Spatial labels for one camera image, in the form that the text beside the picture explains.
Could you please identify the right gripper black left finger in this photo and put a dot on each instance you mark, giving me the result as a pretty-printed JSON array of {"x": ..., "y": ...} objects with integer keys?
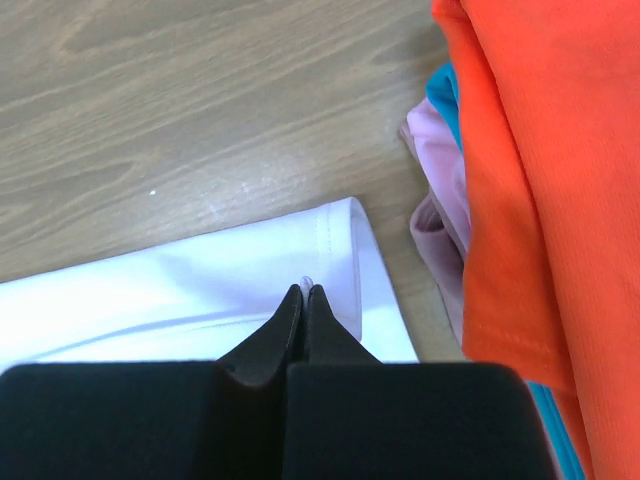
[{"x": 153, "y": 420}]

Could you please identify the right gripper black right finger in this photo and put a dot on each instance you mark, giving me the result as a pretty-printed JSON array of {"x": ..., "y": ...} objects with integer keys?
[{"x": 349, "y": 416}]

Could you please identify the white t shirt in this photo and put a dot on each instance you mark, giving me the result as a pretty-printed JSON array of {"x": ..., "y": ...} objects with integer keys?
[{"x": 199, "y": 297}]

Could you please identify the folded pink printed t shirt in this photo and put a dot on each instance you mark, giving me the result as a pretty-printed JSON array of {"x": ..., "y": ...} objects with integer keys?
[{"x": 445, "y": 200}]

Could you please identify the folded teal t shirt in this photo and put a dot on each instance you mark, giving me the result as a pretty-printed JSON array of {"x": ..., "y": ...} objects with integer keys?
[{"x": 447, "y": 100}]

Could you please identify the folded orange t shirt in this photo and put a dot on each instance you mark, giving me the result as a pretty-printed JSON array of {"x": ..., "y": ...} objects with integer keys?
[{"x": 549, "y": 121}]

